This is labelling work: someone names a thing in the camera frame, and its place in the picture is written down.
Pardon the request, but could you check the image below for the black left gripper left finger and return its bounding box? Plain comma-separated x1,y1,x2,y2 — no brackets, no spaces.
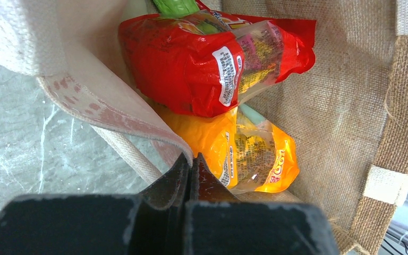
0,155,190,254

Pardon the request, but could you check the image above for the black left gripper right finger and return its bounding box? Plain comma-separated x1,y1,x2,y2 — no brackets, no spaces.
184,154,339,254

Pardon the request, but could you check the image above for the orange snack bag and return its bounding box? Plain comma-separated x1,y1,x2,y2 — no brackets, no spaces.
154,104,300,194

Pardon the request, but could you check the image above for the red candy bag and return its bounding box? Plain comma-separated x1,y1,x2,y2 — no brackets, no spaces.
118,1,316,117

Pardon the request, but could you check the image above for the burlap grocery bag pink print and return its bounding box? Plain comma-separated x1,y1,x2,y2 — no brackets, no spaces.
0,1,408,254

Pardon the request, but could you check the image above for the green bumpy cucumber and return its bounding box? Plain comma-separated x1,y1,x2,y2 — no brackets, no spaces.
153,0,200,17

